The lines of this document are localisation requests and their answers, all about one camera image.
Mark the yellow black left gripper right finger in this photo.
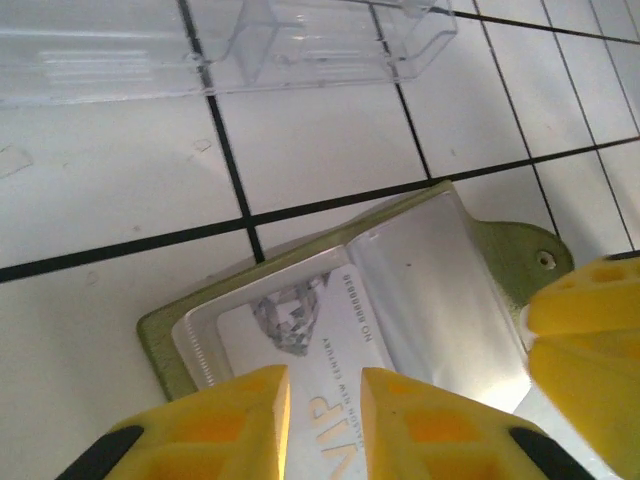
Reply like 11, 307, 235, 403
360, 367, 594, 480

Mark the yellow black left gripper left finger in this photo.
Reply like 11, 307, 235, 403
54, 363, 291, 480

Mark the green card holder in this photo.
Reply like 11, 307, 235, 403
137, 180, 575, 416

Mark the white VIP card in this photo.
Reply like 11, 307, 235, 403
215, 264, 396, 480

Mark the clear plastic organizer box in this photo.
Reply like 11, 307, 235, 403
0, 0, 459, 109

